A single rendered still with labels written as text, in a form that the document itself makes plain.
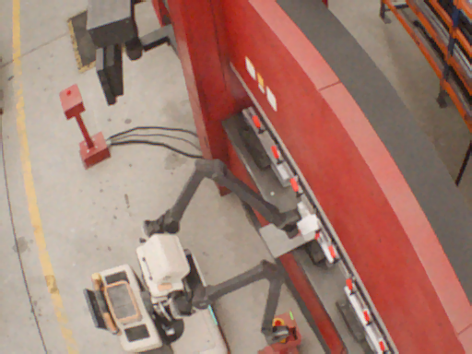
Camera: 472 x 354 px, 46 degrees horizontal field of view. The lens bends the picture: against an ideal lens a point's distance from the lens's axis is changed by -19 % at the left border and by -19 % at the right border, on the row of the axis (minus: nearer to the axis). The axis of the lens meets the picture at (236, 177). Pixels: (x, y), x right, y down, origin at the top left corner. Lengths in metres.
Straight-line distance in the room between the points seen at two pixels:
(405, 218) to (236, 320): 2.44
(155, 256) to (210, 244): 1.51
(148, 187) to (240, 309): 1.14
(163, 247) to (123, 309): 0.61
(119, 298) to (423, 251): 1.99
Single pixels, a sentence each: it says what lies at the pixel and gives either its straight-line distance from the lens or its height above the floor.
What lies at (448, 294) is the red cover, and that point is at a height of 2.30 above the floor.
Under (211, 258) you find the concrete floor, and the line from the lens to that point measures 4.49.
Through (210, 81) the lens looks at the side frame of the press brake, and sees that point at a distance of 3.60.
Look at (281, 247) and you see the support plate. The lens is 3.40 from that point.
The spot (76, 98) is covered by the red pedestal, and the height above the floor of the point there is 0.80.
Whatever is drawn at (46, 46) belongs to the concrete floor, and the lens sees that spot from 6.08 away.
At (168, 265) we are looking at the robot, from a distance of 3.01.
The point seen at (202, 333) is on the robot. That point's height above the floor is 0.28.
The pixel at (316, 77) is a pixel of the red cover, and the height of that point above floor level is 2.30.
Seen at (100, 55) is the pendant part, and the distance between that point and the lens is 3.49.
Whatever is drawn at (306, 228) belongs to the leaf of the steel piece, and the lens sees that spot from 3.44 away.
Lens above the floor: 4.15
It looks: 61 degrees down
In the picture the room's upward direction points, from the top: 10 degrees counter-clockwise
